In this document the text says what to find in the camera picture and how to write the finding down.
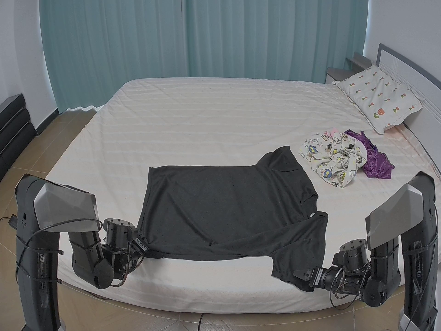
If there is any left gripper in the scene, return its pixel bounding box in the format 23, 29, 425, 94
133, 235, 149, 258

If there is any white printed pyjama garment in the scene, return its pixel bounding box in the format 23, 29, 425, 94
298, 127, 368, 189

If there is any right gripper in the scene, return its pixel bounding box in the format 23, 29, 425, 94
293, 268, 326, 292

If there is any grey bedside table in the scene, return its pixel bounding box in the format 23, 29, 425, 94
325, 52, 373, 83

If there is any white printed pillow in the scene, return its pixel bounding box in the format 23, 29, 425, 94
336, 65, 424, 134

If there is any purple satin garment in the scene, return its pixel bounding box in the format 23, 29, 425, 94
345, 129, 395, 180

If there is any bed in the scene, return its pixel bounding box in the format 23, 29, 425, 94
57, 43, 441, 314

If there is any black T-shirt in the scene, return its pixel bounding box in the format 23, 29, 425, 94
138, 146, 328, 292

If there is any black chest of drawers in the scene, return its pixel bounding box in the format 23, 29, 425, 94
0, 94, 37, 182

